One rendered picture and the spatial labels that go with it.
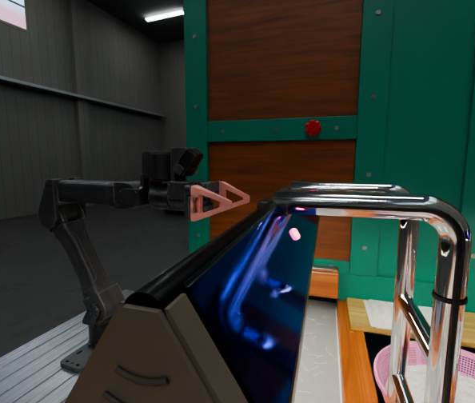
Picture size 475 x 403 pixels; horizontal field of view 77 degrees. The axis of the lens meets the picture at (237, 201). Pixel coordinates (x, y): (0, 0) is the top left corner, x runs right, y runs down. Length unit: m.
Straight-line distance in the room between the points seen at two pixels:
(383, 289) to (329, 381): 0.35
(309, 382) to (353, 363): 0.10
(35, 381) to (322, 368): 0.62
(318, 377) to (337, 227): 0.39
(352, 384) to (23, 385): 0.68
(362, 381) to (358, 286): 0.33
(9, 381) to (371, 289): 0.90
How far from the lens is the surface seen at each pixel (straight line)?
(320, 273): 0.84
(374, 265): 0.90
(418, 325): 0.41
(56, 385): 0.86
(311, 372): 0.69
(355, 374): 0.66
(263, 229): 0.20
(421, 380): 0.77
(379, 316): 0.85
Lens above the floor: 1.15
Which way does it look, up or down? 8 degrees down
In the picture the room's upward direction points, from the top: straight up
